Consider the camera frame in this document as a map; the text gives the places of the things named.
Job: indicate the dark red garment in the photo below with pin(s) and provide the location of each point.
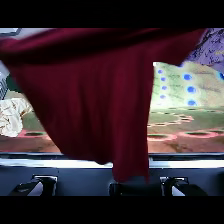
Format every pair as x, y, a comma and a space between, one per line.
93, 100

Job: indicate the cream garment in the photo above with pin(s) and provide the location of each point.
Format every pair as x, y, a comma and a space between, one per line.
11, 116

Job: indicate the purple patterned garment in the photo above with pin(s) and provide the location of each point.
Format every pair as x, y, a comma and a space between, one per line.
211, 50

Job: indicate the silver frame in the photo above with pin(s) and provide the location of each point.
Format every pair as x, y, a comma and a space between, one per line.
190, 164

